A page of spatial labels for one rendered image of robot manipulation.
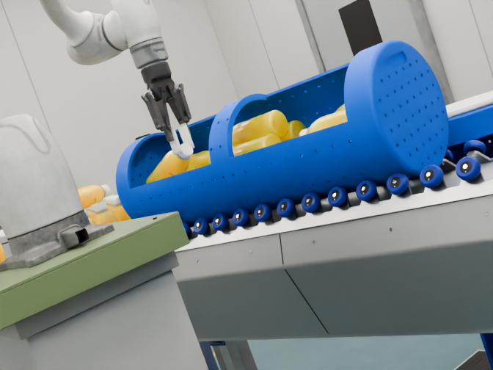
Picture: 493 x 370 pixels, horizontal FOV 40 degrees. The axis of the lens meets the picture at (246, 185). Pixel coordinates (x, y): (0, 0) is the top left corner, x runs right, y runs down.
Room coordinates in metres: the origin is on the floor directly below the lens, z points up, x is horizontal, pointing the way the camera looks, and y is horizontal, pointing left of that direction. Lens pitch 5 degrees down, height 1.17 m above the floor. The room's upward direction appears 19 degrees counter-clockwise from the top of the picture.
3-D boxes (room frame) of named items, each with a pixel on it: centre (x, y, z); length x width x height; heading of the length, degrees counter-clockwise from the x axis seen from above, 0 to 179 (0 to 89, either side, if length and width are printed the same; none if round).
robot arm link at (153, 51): (1.76, 0.12, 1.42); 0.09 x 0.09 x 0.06
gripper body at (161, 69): (1.77, 0.12, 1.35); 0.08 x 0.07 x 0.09; 135
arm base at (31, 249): (1.29, 0.38, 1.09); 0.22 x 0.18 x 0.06; 40
